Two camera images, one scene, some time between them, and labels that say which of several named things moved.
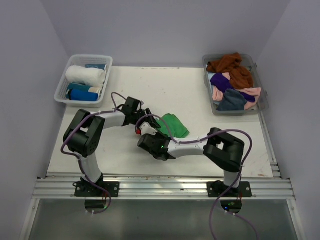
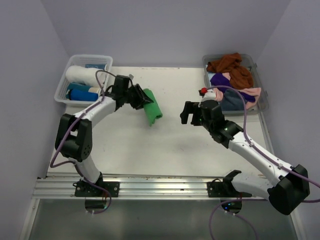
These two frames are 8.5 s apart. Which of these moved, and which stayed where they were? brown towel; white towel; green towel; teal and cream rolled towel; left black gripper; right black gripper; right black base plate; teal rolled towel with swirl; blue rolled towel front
Moved: right black gripper; left black gripper; green towel
Stayed: white towel; brown towel; blue rolled towel front; teal and cream rolled towel; right black base plate; teal rolled towel with swirl
